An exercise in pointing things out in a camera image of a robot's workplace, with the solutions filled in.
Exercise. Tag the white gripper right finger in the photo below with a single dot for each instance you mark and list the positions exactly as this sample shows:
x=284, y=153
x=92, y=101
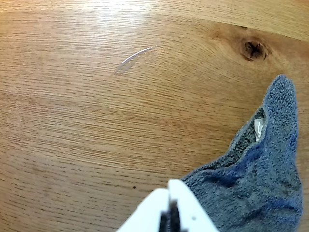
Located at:
x=190, y=210

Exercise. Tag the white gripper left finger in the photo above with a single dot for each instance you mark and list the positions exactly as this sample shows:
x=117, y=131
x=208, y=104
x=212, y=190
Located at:
x=147, y=212

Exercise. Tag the grey-blue terry cloth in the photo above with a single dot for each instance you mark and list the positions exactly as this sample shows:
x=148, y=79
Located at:
x=253, y=193

